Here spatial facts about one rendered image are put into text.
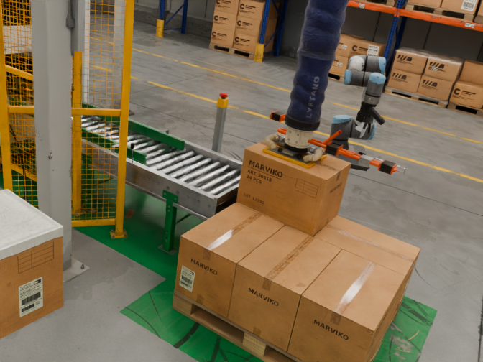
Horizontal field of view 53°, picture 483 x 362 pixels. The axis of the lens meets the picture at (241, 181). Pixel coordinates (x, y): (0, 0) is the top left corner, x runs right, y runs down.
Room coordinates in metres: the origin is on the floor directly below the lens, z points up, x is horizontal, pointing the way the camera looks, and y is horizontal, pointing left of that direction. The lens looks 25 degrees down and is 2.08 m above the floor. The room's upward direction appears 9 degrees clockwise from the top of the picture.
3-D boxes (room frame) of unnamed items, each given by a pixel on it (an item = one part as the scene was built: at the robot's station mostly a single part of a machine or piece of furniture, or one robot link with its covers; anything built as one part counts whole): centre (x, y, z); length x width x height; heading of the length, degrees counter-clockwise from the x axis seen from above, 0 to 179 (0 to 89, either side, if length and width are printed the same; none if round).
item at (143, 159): (3.64, 1.46, 0.60); 1.60 x 0.10 x 0.09; 62
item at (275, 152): (2.91, -0.28, 0.97); 0.34 x 0.10 x 0.05; 61
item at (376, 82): (2.82, -0.68, 1.52); 0.10 x 0.09 x 0.12; 169
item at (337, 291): (2.58, -0.46, 0.34); 1.20 x 1.00 x 0.40; 62
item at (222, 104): (3.87, 0.26, 0.50); 0.07 x 0.07 x 1.00; 62
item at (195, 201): (3.42, 1.17, 0.50); 2.31 x 0.05 x 0.19; 62
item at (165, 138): (4.11, 1.21, 0.60); 1.60 x 0.10 x 0.09; 62
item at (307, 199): (2.99, -0.35, 0.74); 0.60 x 0.40 x 0.40; 60
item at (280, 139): (3.00, -0.32, 1.01); 0.34 x 0.25 x 0.06; 61
